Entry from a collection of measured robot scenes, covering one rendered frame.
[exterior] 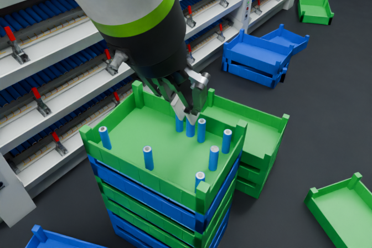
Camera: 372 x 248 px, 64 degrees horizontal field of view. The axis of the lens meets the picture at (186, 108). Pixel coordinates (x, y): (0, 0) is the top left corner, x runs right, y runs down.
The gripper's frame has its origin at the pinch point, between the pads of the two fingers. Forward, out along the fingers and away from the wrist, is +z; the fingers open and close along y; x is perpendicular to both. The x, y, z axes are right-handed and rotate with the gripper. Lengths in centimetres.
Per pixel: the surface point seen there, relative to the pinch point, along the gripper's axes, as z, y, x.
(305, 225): 62, 31, -2
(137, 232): 36.8, -10.6, -26.5
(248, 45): 89, -22, 77
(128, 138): 14.9, -15.5, -7.2
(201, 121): 12.3, -0.4, 2.6
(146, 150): 7.0, -6.2, -8.9
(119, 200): 24.3, -14.2, -20.7
